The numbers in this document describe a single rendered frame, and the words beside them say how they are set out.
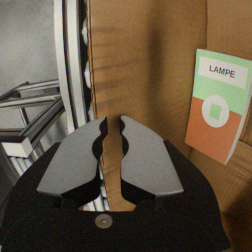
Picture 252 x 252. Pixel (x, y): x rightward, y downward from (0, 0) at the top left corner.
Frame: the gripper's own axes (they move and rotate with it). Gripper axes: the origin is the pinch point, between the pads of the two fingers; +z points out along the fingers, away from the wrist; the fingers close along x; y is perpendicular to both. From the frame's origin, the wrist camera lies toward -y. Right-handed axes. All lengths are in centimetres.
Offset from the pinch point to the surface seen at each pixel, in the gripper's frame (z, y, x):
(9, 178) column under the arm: 12.3, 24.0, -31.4
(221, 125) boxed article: 2.6, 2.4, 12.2
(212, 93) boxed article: 4.1, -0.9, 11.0
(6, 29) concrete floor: 94, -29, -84
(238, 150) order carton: 2.1, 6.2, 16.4
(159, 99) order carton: 3.1, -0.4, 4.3
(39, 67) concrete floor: 91, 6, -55
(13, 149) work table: 12.6, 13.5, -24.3
